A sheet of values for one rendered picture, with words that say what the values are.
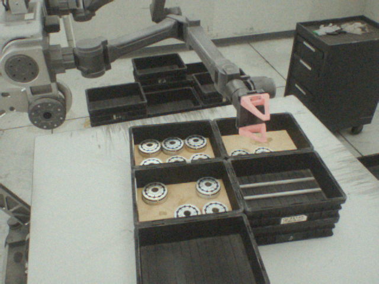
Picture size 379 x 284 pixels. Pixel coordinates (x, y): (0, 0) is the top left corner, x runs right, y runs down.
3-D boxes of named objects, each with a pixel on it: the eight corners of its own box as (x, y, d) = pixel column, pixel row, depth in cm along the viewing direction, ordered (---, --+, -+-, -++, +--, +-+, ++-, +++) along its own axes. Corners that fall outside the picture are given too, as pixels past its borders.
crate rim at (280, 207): (244, 216, 138) (245, 212, 136) (225, 163, 161) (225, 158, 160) (347, 203, 143) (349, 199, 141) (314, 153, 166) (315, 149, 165)
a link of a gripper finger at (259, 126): (276, 147, 91) (260, 125, 98) (279, 122, 86) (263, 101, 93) (249, 152, 89) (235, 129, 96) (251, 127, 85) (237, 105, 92)
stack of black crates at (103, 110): (98, 162, 277) (87, 110, 250) (94, 138, 300) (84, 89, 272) (151, 152, 286) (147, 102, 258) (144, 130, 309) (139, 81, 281)
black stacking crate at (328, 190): (242, 232, 144) (245, 212, 137) (224, 179, 167) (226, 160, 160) (340, 220, 149) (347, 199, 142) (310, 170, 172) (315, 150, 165)
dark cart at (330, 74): (304, 148, 313) (328, 45, 258) (279, 118, 347) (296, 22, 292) (366, 135, 327) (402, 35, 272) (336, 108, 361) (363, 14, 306)
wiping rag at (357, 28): (348, 36, 279) (349, 32, 277) (331, 26, 295) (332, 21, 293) (381, 32, 285) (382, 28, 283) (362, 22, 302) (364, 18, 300)
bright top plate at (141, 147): (139, 154, 174) (138, 152, 173) (138, 140, 182) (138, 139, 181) (161, 152, 175) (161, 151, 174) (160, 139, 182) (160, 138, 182)
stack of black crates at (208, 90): (202, 143, 295) (203, 93, 268) (191, 122, 318) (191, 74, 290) (249, 134, 304) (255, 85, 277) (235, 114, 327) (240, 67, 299)
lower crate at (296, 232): (240, 251, 151) (242, 231, 143) (222, 196, 174) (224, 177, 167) (334, 238, 156) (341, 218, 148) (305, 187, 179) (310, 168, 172)
